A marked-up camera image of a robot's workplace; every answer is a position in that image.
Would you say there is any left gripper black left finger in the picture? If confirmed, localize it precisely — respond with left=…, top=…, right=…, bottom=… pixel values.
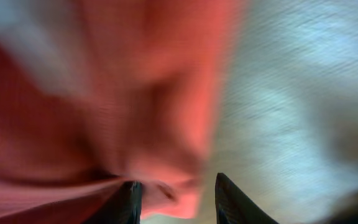
left=84, top=181, right=142, bottom=224

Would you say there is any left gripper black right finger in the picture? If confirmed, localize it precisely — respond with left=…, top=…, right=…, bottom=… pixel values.
left=215, top=172, right=278, bottom=224

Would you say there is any orange red t-shirt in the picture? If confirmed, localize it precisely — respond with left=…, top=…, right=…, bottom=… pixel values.
left=0, top=0, right=241, bottom=223

